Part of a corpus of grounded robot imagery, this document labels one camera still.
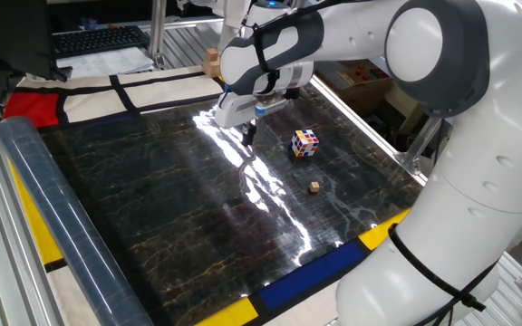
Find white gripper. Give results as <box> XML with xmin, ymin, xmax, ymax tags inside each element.
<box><xmin>214</xmin><ymin>90</ymin><xmax>266</xmax><ymax>147</ymax></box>

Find colour block patterned cloth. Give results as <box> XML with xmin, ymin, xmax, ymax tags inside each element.
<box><xmin>2</xmin><ymin>65</ymin><xmax>414</xmax><ymax>326</ymax></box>

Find Rubik's cube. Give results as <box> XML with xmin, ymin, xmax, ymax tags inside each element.
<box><xmin>290</xmin><ymin>129</ymin><xmax>320</xmax><ymax>158</ymax></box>

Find stacked wooden blocks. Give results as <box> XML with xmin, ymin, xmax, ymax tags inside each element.
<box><xmin>201</xmin><ymin>48</ymin><xmax>222</xmax><ymax>79</ymax></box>

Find black marble vinyl sheet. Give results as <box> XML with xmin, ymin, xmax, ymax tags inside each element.
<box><xmin>0</xmin><ymin>82</ymin><xmax>427</xmax><ymax>326</ymax></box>

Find white paper sheets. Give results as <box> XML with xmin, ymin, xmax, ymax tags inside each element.
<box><xmin>56</xmin><ymin>46</ymin><xmax>156</xmax><ymax>79</ymax></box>

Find black keyboard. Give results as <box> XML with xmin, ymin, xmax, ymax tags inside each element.
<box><xmin>51</xmin><ymin>24</ymin><xmax>151</xmax><ymax>60</ymax></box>

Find grey camera with blue cap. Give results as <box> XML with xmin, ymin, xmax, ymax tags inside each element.
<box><xmin>254</xmin><ymin>96</ymin><xmax>290</xmax><ymax>120</ymax></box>

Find aluminium frame post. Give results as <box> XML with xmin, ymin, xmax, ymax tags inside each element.
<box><xmin>150</xmin><ymin>0</ymin><xmax>168</xmax><ymax>70</ymax></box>

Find aluminium frame brace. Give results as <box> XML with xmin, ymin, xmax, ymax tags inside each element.
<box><xmin>394</xmin><ymin>115</ymin><xmax>443</xmax><ymax>176</ymax></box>

